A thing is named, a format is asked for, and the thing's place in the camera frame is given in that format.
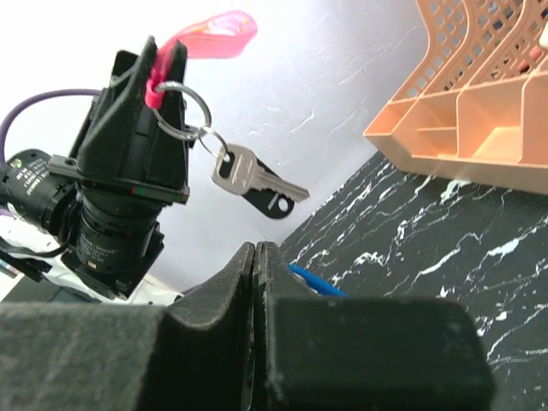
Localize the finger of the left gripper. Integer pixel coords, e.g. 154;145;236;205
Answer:
145;41;188;190
76;36;158;184

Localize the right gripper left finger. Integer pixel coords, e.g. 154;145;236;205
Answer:
1;243;255;410

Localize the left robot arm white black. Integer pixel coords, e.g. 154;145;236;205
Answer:
1;39;191;305

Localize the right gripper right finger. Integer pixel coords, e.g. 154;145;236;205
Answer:
254;242;497;410

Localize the orange plastic file organizer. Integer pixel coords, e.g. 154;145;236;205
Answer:
364;1;547;194

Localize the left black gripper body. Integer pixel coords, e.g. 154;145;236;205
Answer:
1;149;179;300

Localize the key with black tag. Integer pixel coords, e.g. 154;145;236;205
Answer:
200;126;310;220

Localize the key with blue tag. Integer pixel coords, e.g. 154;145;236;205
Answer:
288;265;348;297

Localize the pink strap keyring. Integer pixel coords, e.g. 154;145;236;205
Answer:
147;10;258;141

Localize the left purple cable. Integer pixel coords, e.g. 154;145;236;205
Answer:
0;88;104;149

